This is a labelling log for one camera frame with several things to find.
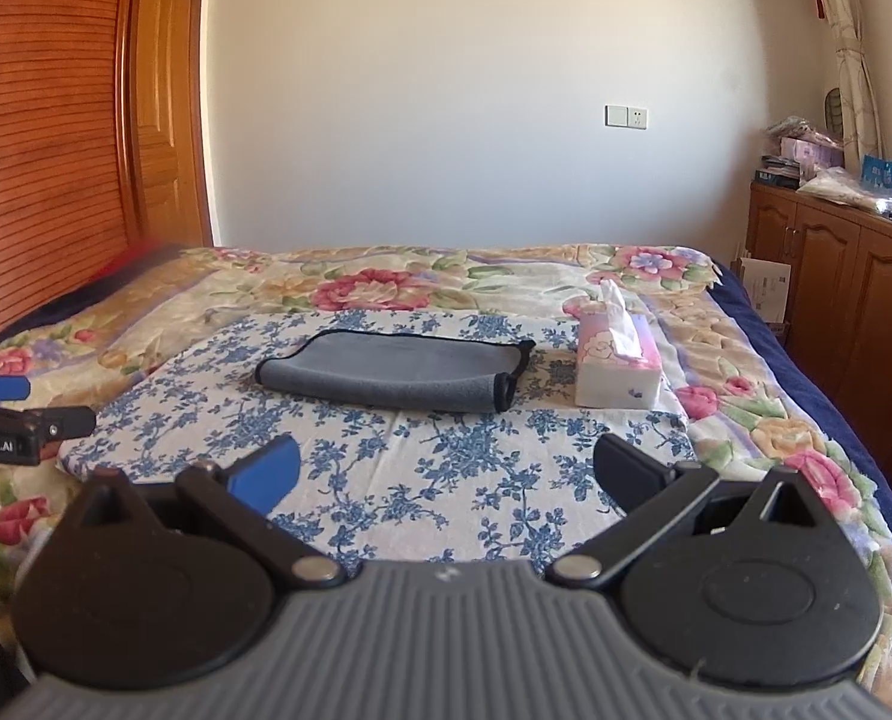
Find purple and grey towel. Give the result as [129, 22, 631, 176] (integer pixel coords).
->
[254, 330, 535, 413]

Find floral bed blanket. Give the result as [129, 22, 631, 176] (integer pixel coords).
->
[0, 244, 892, 709]

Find blue floral white cloth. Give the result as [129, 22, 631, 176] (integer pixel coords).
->
[59, 310, 693, 567]

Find pink floral tissue box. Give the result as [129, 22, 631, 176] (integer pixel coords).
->
[574, 281, 663, 410]

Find navy blue bed sheet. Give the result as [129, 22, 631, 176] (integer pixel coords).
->
[711, 266, 892, 530]

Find red pillow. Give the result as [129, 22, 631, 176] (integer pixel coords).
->
[89, 239, 182, 281]

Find white paper bag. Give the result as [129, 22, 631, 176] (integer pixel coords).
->
[739, 257, 791, 325]

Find wooden cabinet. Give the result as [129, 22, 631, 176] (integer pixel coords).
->
[746, 184, 892, 483]

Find black box on cabinet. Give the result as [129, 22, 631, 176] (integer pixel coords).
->
[754, 169, 801, 190]

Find wooden slatted headboard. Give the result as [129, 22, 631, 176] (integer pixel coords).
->
[0, 0, 137, 332]

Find wooden door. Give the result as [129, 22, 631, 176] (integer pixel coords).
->
[127, 0, 213, 247]

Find clear plastic bag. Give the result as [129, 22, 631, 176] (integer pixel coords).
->
[798, 167, 892, 215]

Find pink box on cabinet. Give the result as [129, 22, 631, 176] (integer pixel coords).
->
[780, 137, 845, 172]

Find blue box on cabinet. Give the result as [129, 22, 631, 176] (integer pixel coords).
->
[861, 154, 892, 190]

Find patterned beige curtain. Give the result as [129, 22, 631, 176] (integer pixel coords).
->
[821, 0, 882, 172]

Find white wall switch socket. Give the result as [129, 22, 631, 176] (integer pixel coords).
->
[606, 104, 649, 130]

